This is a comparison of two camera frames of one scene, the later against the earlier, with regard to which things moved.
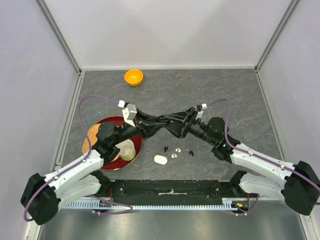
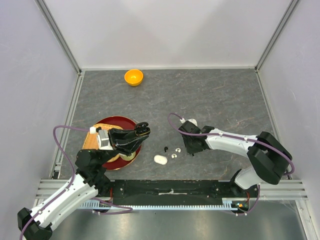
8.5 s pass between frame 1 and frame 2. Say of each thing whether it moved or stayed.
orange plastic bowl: stayed
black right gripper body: moved
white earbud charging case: stayed
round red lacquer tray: stayed
